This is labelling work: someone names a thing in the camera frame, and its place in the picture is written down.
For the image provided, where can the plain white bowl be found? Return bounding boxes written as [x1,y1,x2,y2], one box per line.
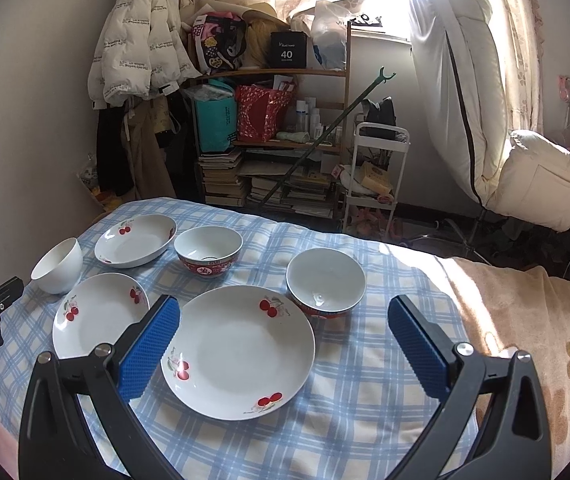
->
[30,237,84,295]

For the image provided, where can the small cherry plate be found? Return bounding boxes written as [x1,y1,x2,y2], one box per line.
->
[52,273,149,359]

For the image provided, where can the deep cherry plate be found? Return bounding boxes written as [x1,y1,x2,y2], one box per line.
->
[94,214,177,269]

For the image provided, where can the large cherry plate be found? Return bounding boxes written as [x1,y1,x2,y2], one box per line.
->
[160,285,315,422]

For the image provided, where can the red patterned bowl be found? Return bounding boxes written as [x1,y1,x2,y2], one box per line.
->
[286,248,366,318]
[173,226,244,276]

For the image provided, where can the beige blanket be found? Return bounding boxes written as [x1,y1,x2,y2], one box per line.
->
[437,258,570,476]

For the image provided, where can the brown hanging coat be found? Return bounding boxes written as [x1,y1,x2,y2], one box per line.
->
[122,96,175,200]

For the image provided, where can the blue plaid tablecloth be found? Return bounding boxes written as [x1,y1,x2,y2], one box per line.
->
[0,196,481,480]

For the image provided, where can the stack of books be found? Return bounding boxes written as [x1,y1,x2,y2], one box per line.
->
[198,148,249,208]

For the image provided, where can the white puffer jacket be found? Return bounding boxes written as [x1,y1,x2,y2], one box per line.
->
[88,0,200,110]

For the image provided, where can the teal shopping bag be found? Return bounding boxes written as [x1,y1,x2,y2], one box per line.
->
[193,80,237,154]

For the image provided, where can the white rolling cart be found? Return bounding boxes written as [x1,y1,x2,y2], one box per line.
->
[339,120,411,240]

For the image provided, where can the yellow box on cart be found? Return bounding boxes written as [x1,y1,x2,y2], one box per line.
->
[360,162,392,195]

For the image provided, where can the red gift bag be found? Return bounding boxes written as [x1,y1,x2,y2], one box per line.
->
[235,81,297,142]

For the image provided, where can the wooden shelf unit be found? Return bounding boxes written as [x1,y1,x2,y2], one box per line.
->
[194,20,353,221]

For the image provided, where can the black patterned tote bag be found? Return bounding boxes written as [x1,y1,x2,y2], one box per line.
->
[192,12,247,75]

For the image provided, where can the black box marked 40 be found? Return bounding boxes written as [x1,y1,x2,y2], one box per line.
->
[269,30,307,68]

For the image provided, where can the long dark reaching pole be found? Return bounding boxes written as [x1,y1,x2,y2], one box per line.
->
[258,67,397,209]

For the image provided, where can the white plastic bag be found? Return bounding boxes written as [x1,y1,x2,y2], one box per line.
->
[311,0,350,70]

